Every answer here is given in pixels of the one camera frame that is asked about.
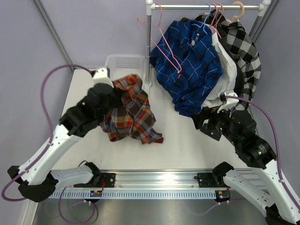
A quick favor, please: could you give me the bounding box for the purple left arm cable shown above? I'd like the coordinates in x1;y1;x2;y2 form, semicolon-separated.
1;64;97;202

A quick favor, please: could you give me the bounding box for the red plaid shirt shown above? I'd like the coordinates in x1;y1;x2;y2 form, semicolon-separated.
100;74;164;144

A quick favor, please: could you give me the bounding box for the blue plaid shirt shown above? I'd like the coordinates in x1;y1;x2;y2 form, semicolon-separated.
150;20;222;117

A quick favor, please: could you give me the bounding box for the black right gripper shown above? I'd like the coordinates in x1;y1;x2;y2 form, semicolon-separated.
190;102;240;146

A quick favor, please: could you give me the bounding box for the white plastic basket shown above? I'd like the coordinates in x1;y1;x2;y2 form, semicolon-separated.
105;54;145;80

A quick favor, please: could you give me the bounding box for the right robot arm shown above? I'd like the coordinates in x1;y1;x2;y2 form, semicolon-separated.
191;107;300;225

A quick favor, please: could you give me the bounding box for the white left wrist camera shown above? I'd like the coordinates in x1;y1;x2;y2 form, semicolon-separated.
90;66;113;87

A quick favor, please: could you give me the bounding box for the white slotted cable duct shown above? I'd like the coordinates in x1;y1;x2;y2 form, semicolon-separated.
50;189;217;200

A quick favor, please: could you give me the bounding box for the pink hanger on rack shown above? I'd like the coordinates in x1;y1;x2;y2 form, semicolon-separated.
210;3;218;29
214;3;224;39

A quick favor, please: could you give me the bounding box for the blue wire hanger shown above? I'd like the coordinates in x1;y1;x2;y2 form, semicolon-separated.
201;3;211;34

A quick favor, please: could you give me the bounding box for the pink wire hanger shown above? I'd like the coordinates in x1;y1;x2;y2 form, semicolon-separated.
137;2;183;72

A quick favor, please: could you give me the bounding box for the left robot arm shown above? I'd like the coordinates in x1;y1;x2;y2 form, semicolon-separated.
7;83;123;203

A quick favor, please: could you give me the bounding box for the wooden hanger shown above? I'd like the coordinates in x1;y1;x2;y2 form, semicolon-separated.
226;1;246;24

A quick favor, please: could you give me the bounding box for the white clothes rack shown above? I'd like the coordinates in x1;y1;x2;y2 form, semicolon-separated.
146;0;272;100

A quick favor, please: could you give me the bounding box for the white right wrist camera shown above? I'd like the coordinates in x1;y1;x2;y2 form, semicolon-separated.
217;90;239;113

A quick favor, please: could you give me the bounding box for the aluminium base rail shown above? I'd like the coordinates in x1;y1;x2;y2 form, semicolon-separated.
50;169;285;200

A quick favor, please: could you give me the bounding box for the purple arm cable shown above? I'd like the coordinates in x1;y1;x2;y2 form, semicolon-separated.
225;95;300;207
1;64;97;202

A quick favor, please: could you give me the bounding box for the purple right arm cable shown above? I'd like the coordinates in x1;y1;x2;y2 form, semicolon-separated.
225;95;300;207

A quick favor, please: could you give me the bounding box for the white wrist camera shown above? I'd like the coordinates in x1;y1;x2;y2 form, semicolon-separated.
90;66;113;87
217;90;239;113

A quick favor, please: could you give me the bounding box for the black white checked shirt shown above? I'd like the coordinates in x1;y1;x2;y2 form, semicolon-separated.
194;10;261;108

